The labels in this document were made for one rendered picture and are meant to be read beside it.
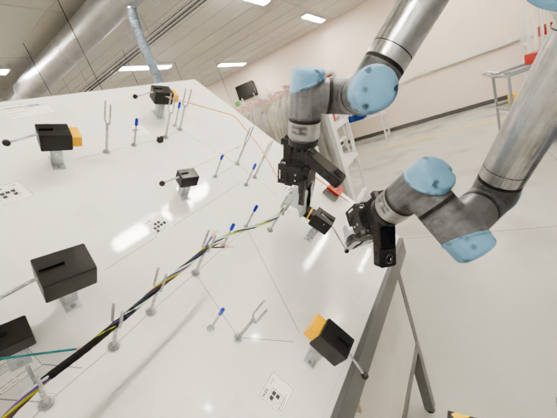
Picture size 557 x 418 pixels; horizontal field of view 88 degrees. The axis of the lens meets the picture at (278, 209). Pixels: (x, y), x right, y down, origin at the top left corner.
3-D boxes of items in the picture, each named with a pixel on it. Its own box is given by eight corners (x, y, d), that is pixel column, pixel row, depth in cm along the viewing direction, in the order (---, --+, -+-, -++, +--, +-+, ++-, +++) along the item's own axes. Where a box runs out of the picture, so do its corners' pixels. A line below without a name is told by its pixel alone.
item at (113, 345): (123, 346, 47) (129, 308, 38) (113, 355, 46) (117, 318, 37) (114, 337, 48) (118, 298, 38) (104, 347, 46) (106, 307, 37)
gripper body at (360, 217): (367, 211, 77) (394, 188, 67) (379, 241, 73) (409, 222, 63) (342, 214, 75) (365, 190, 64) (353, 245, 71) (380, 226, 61)
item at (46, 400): (59, 402, 40) (47, 371, 31) (44, 415, 38) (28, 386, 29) (49, 391, 40) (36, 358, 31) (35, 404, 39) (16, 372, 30)
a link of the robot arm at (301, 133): (324, 118, 69) (314, 128, 62) (322, 137, 71) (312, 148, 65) (295, 114, 71) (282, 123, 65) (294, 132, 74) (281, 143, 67)
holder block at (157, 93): (128, 109, 89) (130, 82, 83) (164, 110, 96) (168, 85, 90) (133, 119, 87) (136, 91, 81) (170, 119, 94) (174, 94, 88)
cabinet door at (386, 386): (418, 344, 115) (394, 260, 104) (387, 511, 74) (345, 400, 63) (410, 343, 116) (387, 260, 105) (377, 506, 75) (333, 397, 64)
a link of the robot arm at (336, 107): (385, 115, 58) (331, 114, 58) (369, 116, 69) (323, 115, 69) (390, 73, 56) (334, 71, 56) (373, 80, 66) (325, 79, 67)
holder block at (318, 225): (324, 235, 79) (331, 226, 76) (307, 223, 79) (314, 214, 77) (328, 226, 82) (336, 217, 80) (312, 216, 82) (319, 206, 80)
